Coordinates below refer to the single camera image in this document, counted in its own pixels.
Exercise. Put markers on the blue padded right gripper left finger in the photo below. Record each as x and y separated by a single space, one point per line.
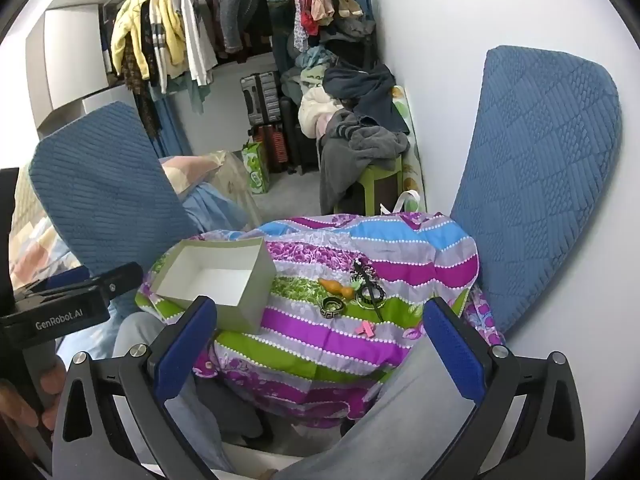
89 439

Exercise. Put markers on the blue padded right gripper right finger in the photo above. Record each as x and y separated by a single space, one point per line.
526 422

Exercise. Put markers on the white cardboard box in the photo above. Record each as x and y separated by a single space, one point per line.
236 274

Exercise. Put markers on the pink hair clip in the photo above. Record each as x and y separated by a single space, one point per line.
365 329

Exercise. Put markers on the black beaded bangle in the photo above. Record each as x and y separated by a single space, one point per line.
332 307

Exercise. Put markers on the orange gourd pendant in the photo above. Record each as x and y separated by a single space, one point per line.
335 288

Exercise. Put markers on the person's left hand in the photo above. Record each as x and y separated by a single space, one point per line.
16 410

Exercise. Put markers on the light blue bedsheet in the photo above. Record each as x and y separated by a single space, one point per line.
209 210

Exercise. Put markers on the pink pillow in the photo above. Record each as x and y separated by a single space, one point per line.
186 172

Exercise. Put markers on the colourful striped floral quilt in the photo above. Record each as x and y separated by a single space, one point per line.
318 371

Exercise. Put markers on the green shopping bag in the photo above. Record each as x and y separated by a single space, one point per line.
256 164

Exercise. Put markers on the white wardrobe cabinet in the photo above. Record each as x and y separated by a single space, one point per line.
67 67

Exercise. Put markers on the green plastic stool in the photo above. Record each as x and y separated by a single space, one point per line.
376 189

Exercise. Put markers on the white hanging shirt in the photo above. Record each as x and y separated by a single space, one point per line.
199 49

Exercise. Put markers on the yellow hanging jacket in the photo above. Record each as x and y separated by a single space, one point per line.
128 25

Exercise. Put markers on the black grey suitcase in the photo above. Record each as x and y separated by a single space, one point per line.
261 93

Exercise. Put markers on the dark grey fleece garment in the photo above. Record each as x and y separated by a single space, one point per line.
350 145

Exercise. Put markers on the cream fluffy blanket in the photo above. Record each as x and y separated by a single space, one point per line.
315 110

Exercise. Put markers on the navy dark garment pile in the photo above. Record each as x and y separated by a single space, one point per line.
367 93

